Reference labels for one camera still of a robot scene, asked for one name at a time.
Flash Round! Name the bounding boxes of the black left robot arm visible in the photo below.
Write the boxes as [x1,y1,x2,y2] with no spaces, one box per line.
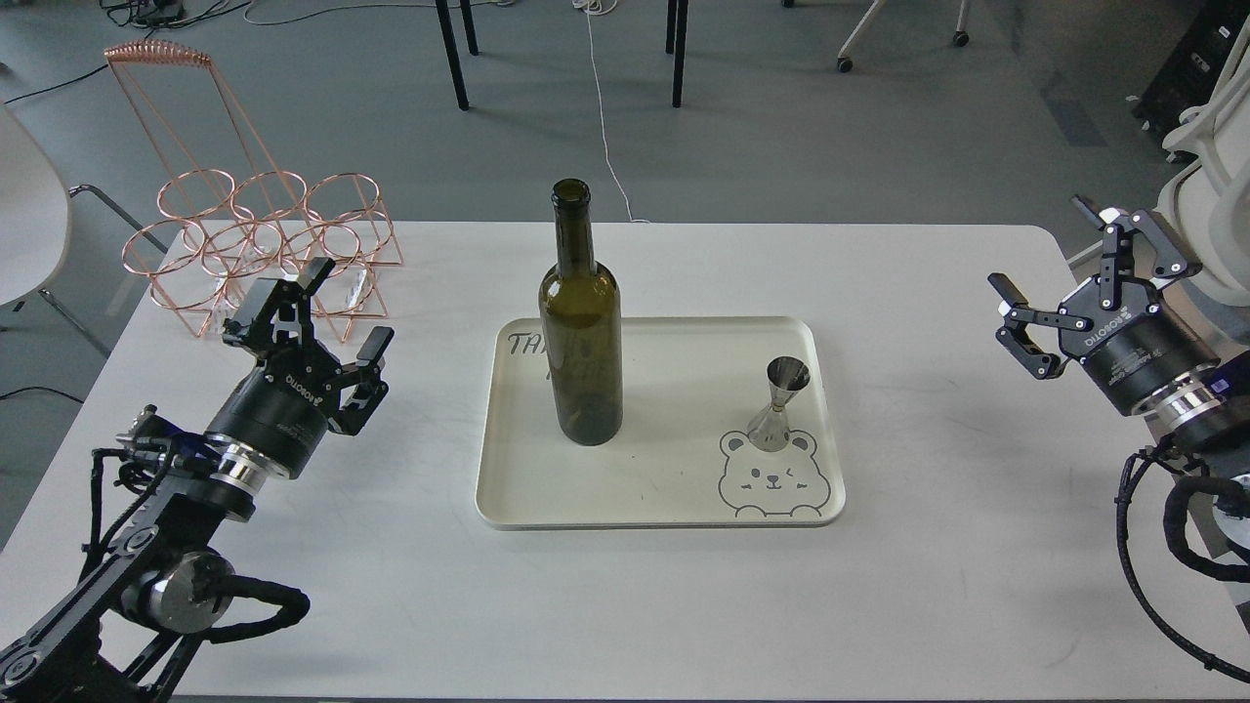
[3,256,394,702]

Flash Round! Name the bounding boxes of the white floor cable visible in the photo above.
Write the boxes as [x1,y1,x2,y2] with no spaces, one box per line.
[571,0,651,225]

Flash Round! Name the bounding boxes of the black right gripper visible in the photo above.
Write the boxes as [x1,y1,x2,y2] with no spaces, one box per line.
[988,194,1220,419]

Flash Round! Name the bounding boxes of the white rolling chair base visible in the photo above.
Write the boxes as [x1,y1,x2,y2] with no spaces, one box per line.
[836,0,973,74]

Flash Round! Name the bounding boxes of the black equipment case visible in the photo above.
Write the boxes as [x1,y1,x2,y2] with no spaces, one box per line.
[1131,1,1249,140]

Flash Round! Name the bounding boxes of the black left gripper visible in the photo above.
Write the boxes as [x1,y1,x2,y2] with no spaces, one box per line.
[205,258,395,454]

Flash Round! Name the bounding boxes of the black table leg left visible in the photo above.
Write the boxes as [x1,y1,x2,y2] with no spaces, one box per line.
[435,0,480,111]

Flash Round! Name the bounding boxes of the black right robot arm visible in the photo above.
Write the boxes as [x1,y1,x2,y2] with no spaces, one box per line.
[988,196,1248,682]

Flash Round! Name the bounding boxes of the white office chair right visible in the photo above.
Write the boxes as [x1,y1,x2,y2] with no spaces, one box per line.
[1155,28,1249,346]

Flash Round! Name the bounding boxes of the black floor cables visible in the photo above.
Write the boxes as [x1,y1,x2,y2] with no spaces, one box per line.
[0,0,255,106]

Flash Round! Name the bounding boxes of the steel double jigger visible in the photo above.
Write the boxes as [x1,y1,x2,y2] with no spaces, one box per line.
[746,355,810,453]

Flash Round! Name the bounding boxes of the black table leg right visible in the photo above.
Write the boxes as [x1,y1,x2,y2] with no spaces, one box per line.
[664,0,690,108]

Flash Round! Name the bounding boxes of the cream bear serving tray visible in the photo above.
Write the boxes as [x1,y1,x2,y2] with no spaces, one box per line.
[475,316,848,529]

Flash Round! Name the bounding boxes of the copper wire bottle rack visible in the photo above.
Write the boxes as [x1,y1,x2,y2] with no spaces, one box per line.
[105,39,405,341]

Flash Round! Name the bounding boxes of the dark green wine bottle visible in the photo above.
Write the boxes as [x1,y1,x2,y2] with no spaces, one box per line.
[538,178,623,447]

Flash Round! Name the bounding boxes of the black table leg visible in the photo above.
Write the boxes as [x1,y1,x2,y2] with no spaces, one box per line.
[435,0,480,111]
[664,0,690,108]

